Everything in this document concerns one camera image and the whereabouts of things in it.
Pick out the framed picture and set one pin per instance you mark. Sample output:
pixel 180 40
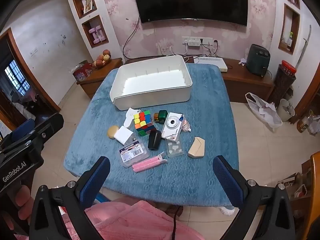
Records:
pixel 88 5

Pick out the white plastic bag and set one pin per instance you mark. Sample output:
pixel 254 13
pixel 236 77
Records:
pixel 265 112

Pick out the white body tape measure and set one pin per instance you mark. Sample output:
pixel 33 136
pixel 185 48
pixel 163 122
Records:
pixel 130 118

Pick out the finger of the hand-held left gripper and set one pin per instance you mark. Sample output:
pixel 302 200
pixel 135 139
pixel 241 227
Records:
pixel 23 128
pixel 48 127

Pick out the beige angular box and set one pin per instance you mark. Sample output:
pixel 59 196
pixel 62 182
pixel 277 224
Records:
pixel 196 148

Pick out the fruit basket with apples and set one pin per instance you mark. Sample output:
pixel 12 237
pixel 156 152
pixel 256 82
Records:
pixel 101 58

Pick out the wooden side cabinet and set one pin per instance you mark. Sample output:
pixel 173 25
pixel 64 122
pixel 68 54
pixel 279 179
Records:
pixel 92 85

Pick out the small pink white trinket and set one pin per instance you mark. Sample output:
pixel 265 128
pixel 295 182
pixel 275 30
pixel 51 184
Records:
pixel 187 126

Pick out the person's left hand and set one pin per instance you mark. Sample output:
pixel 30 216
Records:
pixel 23 201

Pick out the colourful puzzle cube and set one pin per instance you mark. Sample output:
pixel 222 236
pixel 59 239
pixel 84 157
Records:
pixel 142 123

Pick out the white plastic storage bin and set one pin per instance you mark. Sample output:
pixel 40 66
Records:
pixel 155 80

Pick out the long sheathed sword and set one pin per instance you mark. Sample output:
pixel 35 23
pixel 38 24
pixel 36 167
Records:
pixel 303 47

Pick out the white wall socket row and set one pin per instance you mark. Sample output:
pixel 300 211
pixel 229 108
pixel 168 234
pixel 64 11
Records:
pixel 207 40

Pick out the white router box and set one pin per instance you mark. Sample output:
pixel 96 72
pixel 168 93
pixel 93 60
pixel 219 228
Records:
pixel 212 63

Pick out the pink fleece clothing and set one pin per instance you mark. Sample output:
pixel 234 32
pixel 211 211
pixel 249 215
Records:
pixel 140 223

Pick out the white waste bin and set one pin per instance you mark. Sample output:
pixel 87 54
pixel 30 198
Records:
pixel 286 111

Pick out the white compact camera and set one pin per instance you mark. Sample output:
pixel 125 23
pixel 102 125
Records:
pixel 171 126

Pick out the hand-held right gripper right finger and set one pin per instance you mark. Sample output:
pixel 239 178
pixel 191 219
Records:
pixel 226 177

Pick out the round tan compact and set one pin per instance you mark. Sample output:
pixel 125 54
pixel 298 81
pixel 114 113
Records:
pixel 112 132

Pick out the orange wooden chair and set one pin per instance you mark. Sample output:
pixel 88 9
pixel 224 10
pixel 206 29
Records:
pixel 315 192

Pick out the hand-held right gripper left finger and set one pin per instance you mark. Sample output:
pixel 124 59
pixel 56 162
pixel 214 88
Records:
pixel 96 180

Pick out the white charger block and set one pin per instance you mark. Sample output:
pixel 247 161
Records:
pixel 123 135

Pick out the clear plastic card case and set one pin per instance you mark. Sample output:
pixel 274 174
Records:
pixel 175 147

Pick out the dark woven vase red lid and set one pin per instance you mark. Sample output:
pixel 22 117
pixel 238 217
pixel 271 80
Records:
pixel 283 85

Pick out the black wall television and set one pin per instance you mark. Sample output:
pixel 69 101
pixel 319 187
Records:
pixel 187 0

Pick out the clear labelled plastic box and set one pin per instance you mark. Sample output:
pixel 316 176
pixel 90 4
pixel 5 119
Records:
pixel 133 153

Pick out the wooden framed wall niche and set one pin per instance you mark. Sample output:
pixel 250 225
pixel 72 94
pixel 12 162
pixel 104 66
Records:
pixel 297 30

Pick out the pink dumbbell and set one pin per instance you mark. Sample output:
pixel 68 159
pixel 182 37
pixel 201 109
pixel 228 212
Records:
pixel 92 35
pixel 101 33

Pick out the dark green air fryer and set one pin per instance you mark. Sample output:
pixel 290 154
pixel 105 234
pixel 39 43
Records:
pixel 257 60

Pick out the red gift box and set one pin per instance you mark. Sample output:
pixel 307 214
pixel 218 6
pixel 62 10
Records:
pixel 82 71

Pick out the white wall shelf column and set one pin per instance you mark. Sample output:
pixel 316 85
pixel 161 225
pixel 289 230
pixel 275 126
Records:
pixel 110 30

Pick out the small green box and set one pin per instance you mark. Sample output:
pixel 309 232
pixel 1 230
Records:
pixel 162 116

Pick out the white fuzzy slipper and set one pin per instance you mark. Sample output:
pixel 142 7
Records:
pixel 227 210

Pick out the white power strip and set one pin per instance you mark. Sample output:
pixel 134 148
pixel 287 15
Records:
pixel 194 42

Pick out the blue plush blanket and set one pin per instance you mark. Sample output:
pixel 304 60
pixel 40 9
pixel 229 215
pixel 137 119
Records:
pixel 205 105

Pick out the black oval case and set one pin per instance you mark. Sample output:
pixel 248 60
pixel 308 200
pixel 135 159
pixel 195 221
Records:
pixel 154 140

